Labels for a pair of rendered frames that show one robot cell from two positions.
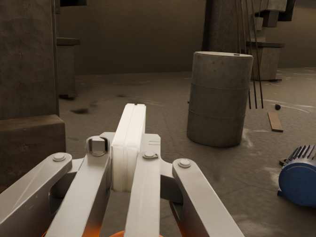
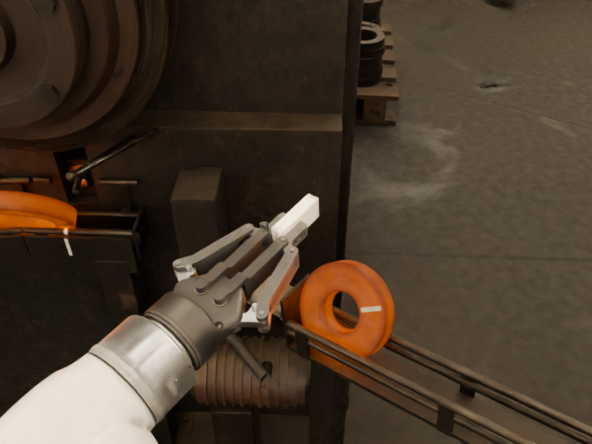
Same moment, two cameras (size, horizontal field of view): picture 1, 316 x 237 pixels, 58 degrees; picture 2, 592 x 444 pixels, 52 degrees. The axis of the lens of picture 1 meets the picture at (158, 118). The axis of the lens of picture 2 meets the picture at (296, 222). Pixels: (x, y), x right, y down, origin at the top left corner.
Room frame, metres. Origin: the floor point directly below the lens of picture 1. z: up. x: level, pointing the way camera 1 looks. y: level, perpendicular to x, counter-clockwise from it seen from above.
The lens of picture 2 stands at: (-0.24, -0.30, 1.41)
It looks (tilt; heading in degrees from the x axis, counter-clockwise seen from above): 40 degrees down; 38
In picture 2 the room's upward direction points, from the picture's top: straight up
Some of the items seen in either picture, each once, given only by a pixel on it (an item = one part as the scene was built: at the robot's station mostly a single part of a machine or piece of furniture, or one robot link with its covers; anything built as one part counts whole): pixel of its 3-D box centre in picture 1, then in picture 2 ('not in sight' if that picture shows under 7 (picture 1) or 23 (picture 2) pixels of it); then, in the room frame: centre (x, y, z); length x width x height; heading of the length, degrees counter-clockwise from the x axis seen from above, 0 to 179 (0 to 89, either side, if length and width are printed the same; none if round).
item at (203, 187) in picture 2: not in sight; (204, 233); (0.32, 0.34, 0.68); 0.11 x 0.08 x 0.24; 35
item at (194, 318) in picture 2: not in sight; (200, 313); (0.02, 0.02, 0.95); 0.09 x 0.08 x 0.07; 0
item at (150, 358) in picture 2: not in sight; (145, 366); (-0.05, 0.02, 0.95); 0.09 x 0.06 x 0.09; 90
